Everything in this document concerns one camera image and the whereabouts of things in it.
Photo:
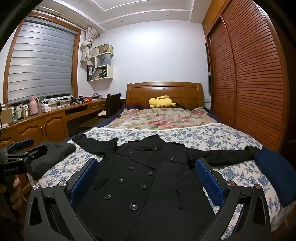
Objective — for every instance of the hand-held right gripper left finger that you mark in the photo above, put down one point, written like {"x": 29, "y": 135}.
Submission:
{"x": 84, "y": 180}

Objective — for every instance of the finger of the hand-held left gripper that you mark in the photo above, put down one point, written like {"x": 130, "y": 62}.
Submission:
{"x": 37, "y": 150}
{"x": 23, "y": 143}

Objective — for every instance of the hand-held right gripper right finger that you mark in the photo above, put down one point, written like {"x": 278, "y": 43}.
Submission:
{"x": 209, "y": 183}

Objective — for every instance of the black buttoned coat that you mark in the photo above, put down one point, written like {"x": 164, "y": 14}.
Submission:
{"x": 148, "y": 176}

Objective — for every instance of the person's left hand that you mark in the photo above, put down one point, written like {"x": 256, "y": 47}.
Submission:
{"x": 16, "y": 192}

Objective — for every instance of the dark grey folded garment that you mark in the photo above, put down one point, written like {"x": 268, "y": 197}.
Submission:
{"x": 53, "y": 155}

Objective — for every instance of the wooden desk cabinet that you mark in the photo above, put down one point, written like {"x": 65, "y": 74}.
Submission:
{"x": 46, "y": 125}

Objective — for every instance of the group of white bottles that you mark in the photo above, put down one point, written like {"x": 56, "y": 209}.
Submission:
{"x": 20, "y": 112}

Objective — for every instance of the pink thermos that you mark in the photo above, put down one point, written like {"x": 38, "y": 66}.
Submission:
{"x": 33, "y": 105}

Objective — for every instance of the pink tissue box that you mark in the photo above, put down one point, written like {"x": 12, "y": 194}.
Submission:
{"x": 46, "y": 109}

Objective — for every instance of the black tool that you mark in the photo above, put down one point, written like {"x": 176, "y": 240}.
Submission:
{"x": 77, "y": 100}

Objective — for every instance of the dark blue cloth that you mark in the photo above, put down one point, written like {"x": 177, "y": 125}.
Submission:
{"x": 275, "y": 171}

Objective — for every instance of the red basket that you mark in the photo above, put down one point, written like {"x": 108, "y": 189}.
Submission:
{"x": 88, "y": 99}

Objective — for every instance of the pink floral quilt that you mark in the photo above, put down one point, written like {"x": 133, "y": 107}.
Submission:
{"x": 161, "y": 118}

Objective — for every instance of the silver pot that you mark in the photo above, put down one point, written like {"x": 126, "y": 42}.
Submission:
{"x": 97, "y": 96}

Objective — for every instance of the black chair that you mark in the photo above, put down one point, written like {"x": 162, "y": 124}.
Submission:
{"x": 113, "y": 104}

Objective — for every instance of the grey window blind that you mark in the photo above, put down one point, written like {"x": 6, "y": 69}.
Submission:
{"x": 41, "y": 62}

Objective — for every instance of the dark blue bedding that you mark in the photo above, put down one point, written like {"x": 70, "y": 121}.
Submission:
{"x": 131, "y": 106}

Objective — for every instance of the yellow plush toy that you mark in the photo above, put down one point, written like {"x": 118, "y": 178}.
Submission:
{"x": 161, "y": 102}

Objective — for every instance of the wooden headboard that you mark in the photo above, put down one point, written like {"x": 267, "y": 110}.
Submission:
{"x": 180, "y": 92}

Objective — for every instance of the grey gift bag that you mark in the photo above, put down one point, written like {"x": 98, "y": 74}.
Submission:
{"x": 104, "y": 60}

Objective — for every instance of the tied beige curtain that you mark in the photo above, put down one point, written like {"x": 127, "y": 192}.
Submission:
{"x": 86, "y": 46}

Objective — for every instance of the wooden slatted wardrobe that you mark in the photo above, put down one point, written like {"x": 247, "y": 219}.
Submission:
{"x": 249, "y": 69}

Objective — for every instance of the wooden window frame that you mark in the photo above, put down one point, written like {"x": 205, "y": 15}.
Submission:
{"x": 75, "y": 69}

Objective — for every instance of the white wall shelf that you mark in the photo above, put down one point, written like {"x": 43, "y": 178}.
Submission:
{"x": 108, "y": 74}

